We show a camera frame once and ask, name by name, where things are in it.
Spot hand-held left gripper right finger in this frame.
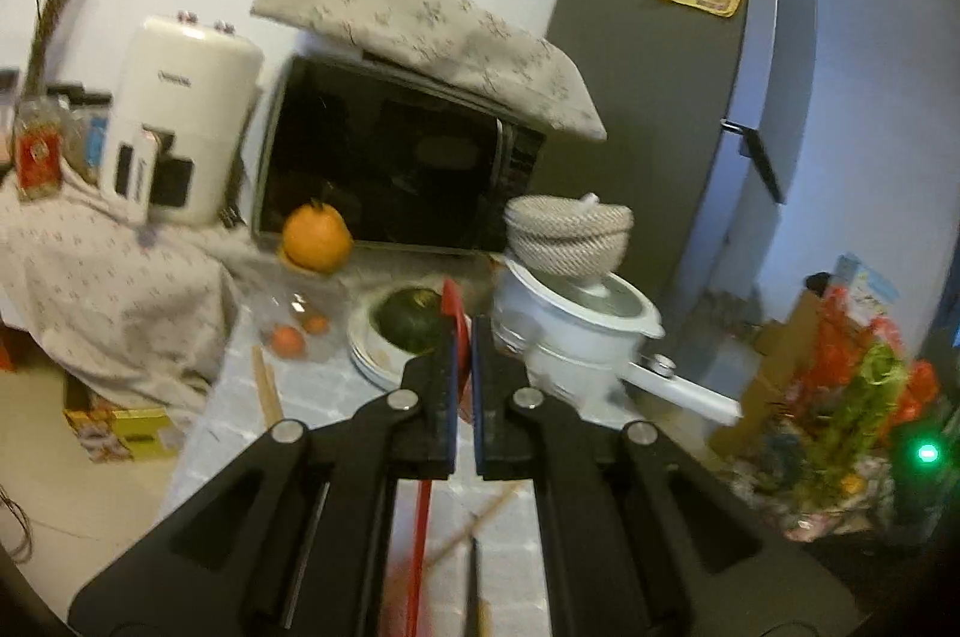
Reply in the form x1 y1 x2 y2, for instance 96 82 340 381
472 314 863 637

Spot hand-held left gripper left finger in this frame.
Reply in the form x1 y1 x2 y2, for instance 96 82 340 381
67 318 460 637

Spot red plastic spoon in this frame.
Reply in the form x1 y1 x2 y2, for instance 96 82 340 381
405 279 472 637

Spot black chopstick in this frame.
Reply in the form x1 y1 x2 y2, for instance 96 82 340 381
465 536 482 637

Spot green squash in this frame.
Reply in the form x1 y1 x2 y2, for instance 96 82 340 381
375 288 451 354

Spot orange plastic bag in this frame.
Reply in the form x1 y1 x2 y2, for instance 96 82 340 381
817 299 871 383
904 359 940 428

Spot white electric pot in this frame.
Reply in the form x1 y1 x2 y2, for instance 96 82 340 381
491 258 743 428

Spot blue and white box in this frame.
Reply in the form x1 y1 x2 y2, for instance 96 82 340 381
832 254 901 323

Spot clear glass jar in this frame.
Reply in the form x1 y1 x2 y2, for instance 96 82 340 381
251 265 350 362

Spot large orange with stem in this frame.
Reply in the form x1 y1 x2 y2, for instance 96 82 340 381
281 183 353 274

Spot black microwave oven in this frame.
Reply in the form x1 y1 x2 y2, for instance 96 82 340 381
251 53 547 255

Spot patterned yellow cardboard box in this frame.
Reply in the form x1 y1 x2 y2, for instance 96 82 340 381
64 406 181 464

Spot large floral cloth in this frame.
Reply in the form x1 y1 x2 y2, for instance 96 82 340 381
0 157 241 417

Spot grey refrigerator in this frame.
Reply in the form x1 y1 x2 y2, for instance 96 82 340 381
544 0 815 338

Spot floral cloth cover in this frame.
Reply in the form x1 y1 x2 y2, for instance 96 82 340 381
250 0 608 141

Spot white air fryer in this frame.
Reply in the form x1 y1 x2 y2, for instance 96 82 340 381
100 14 265 227

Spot clear jar black lid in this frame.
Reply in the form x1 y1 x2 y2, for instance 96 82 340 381
67 89 113 188

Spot red label jar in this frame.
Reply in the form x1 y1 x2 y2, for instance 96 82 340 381
13 97 65 203

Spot green string bundle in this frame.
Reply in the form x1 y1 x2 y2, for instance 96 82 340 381
825 344 912 465

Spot black wire rack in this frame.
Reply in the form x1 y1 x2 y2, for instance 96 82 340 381
712 277 960 540

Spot woven rope basket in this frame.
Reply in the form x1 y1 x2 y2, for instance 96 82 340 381
504 194 635 278

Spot black floor cables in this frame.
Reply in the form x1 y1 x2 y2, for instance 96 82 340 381
0 487 35 563

